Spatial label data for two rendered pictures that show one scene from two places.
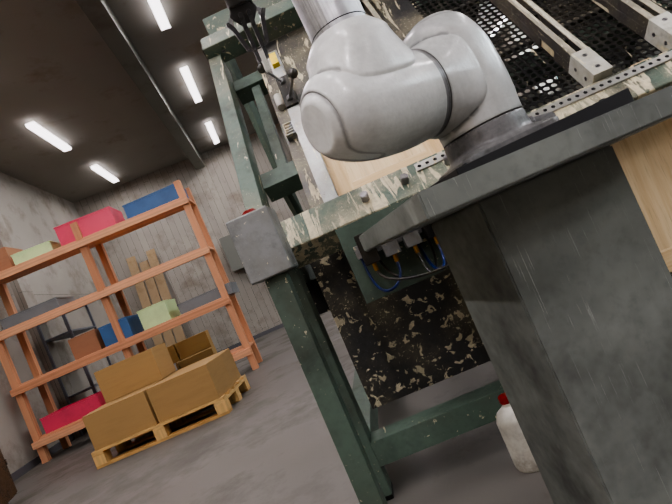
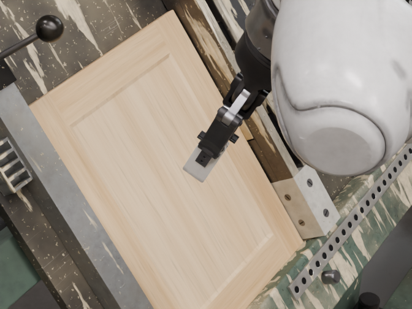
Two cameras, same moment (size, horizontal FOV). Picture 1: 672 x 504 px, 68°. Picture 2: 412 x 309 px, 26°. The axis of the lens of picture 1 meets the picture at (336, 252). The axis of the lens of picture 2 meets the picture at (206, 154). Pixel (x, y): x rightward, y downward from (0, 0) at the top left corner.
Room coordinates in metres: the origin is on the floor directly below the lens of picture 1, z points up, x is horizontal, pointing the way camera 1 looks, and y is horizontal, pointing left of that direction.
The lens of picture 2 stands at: (1.08, 0.68, 2.01)
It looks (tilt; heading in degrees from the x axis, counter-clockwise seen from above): 37 degrees down; 301
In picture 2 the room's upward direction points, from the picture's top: straight up
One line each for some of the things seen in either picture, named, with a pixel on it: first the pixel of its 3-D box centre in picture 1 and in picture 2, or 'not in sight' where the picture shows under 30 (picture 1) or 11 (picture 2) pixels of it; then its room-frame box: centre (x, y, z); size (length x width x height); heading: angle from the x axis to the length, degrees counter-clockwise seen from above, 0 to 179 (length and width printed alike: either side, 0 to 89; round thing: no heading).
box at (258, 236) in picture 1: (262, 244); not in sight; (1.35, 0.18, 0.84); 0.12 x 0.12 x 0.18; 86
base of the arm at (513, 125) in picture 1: (498, 138); not in sight; (0.91, -0.36, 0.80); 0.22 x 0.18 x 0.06; 94
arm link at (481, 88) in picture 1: (452, 77); not in sight; (0.90, -0.32, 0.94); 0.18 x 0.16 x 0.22; 117
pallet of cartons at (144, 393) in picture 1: (164, 387); not in sight; (4.29, 1.83, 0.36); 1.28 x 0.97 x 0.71; 99
